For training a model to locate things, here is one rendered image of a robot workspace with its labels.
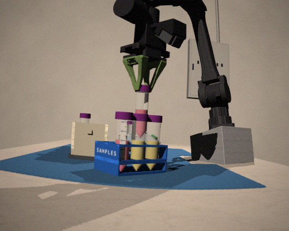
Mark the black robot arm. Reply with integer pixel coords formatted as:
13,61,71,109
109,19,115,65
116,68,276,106
113,0,235,130

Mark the blue bench mat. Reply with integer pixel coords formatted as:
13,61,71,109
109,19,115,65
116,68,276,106
0,144,266,190

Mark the blue sample rack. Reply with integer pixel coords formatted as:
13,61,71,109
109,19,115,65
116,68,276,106
94,141,168,176

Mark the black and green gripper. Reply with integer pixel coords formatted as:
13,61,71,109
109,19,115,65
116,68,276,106
120,27,170,92

